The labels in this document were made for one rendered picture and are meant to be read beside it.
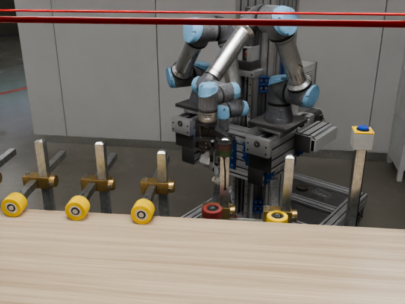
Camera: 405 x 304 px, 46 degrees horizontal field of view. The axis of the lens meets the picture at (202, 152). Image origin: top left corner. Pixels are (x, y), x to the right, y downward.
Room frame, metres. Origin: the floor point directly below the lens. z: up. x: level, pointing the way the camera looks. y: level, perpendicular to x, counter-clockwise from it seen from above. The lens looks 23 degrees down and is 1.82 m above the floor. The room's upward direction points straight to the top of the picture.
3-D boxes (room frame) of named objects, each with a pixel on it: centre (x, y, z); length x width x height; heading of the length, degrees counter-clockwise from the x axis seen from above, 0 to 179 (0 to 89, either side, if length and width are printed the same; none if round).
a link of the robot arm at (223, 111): (2.06, -0.08, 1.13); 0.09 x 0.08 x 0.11; 23
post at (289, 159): (1.67, -0.34, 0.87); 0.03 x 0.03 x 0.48; 84
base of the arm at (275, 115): (2.29, -0.39, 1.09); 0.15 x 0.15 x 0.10
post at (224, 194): (1.70, -0.09, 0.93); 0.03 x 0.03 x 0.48; 84
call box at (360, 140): (1.64, -0.60, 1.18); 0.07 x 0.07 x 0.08; 84
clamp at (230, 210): (1.70, -0.07, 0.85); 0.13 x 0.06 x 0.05; 84
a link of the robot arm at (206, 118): (1.78, -0.02, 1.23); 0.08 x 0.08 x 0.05
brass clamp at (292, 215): (1.68, -0.31, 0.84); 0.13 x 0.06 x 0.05; 84
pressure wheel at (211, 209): (1.62, -0.04, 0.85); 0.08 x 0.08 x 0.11
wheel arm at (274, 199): (1.75, -0.31, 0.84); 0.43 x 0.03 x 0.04; 174
